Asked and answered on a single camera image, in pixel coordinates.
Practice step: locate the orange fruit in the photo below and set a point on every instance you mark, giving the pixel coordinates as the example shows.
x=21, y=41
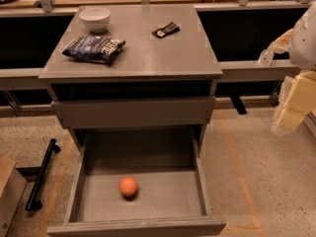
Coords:
x=128, y=186

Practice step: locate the wooden box at left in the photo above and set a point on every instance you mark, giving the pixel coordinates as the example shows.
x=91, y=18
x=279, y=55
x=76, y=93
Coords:
x=12, y=185

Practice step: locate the white ceramic bowl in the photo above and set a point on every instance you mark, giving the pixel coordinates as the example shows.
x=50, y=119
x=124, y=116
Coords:
x=95, y=19

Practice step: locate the clear sanitizer pump bottle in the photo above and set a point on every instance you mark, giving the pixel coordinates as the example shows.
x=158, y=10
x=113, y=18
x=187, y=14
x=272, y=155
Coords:
x=266, y=57

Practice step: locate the black metal bar handle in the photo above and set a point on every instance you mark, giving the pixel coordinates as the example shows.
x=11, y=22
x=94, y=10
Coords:
x=33, y=203

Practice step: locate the grey shelf rail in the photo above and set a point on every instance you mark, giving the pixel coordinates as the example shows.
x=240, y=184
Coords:
x=233, y=71

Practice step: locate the black snack bar wrapper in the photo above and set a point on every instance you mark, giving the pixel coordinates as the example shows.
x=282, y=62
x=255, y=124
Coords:
x=165, y=31

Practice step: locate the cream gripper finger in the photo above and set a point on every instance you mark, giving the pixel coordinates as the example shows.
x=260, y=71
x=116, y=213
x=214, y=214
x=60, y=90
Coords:
x=281, y=44
x=297, y=98

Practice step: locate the open grey middle drawer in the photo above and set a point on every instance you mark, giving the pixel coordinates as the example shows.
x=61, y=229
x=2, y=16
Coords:
x=171, y=200

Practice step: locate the grey drawer cabinet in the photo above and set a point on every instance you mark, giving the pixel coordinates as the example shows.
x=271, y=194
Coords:
x=181, y=65

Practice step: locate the dark blue chip bag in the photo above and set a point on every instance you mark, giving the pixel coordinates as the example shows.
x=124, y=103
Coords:
x=99, y=49

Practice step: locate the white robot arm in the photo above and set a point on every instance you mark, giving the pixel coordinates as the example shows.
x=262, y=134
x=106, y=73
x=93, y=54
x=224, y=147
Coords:
x=302, y=50

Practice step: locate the closed grey top drawer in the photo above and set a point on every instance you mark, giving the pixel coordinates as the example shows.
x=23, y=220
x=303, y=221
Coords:
x=134, y=112

